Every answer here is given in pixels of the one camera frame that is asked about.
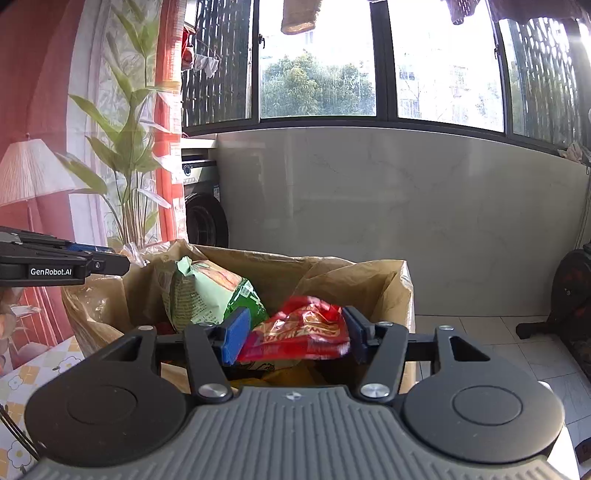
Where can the white hanging garment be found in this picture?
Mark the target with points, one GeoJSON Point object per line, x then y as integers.
{"type": "Point", "coordinates": [207, 64]}

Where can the grey washing machine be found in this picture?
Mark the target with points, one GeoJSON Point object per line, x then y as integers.
{"type": "Point", "coordinates": [203, 221]}

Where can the printed backdrop cloth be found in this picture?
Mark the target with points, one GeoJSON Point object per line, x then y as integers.
{"type": "Point", "coordinates": [46, 92]}

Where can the red snack packet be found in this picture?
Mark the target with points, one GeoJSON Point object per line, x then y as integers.
{"type": "Point", "coordinates": [300, 330]}

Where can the pale green snack packet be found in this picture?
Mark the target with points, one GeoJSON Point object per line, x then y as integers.
{"type": "Point", "coordinates": [203, 295]}

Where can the crumpled beige cloth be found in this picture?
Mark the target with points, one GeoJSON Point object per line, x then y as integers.
{"type": "Point", "coordinates": [572, 152]}

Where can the person's left hand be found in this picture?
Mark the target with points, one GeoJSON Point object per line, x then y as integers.
{"type": "Point", "coordinates": [5, 325]}

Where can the dark hanging clothing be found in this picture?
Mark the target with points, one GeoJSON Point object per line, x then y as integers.
{"type": "Point", "coordinates": [531, 9]}

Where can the black exercise machine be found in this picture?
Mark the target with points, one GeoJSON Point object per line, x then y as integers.
{"type": "Point", "coordinates": [572, 295]}

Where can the black framed window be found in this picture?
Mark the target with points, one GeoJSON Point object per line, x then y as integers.
{"type": "Point", "coordinates": [318, 69]}

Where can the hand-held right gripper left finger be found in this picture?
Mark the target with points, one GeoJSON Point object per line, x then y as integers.
{"type": "Point", "coordinates": [236, 337]}

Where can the brown paper bag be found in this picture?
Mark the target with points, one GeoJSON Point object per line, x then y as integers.
{"type": "Point", "coordinates": [323, 281]}

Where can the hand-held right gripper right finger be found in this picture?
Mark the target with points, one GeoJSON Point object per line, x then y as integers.
{"type": "Point", "coordinates": [358, 337]}

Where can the beige hanging cloth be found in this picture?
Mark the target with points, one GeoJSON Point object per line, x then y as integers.
{"type": "Point", "coordinates": [300, 16]}

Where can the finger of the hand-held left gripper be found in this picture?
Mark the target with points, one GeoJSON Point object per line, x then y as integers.
{"type": "Point", "coordinates": [108, 265]}
{"type": "Point", "coordinates": [87, 248]}

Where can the yellow snack packet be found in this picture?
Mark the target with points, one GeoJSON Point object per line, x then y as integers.
{"type": "Point", "coordinates": [286, 374]}

